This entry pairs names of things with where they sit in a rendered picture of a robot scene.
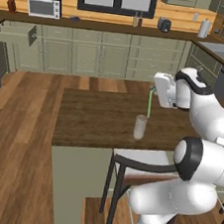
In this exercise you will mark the clear glass cup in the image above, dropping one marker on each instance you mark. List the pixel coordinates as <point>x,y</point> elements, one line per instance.
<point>140,127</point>

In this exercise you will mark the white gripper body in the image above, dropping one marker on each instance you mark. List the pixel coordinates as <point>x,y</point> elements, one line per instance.
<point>163,89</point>

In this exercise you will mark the white microwave oven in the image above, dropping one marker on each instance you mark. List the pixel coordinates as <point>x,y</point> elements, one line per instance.
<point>43,7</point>

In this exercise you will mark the green straw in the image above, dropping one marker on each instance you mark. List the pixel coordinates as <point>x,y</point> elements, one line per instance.
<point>149,102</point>

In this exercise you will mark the green base cupboards under sink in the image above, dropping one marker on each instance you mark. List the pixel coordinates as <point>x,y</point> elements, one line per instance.
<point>203,62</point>

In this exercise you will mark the dark grey toaster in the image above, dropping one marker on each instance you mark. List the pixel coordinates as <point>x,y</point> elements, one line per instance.
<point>164,25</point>

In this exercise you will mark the wooden knife block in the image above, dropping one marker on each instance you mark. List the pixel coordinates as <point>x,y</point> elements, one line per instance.
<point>11,3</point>

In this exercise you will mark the green base cupboards run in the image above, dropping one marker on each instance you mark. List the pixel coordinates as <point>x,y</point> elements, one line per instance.
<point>91,54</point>

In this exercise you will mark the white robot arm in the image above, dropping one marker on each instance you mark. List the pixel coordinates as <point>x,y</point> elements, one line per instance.
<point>209,120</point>

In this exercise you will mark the black stool with white seat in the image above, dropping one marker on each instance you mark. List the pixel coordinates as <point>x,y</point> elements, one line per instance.
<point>138,155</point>

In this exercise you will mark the dining counter with wooden top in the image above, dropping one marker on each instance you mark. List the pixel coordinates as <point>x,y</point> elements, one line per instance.
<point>100,115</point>

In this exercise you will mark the dark bottle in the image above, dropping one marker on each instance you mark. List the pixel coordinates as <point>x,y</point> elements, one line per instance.
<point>140,20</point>

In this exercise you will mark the pale bottle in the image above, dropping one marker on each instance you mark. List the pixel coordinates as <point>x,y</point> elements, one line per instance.
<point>135,20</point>

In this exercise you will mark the white wall socket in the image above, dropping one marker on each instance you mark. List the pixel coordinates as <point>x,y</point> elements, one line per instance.
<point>196,17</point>

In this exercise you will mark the white paper towel roll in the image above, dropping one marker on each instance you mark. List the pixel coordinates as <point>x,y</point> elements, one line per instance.
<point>204,28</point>

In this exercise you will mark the small dark flat object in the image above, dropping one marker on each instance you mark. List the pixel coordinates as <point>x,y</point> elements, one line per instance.
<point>74,18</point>

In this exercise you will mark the open green drawer front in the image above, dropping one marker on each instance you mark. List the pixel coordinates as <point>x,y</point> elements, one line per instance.
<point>32,36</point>

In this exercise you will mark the hanging kitchen tools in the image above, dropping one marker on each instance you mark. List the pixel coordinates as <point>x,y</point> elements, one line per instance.
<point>223,27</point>

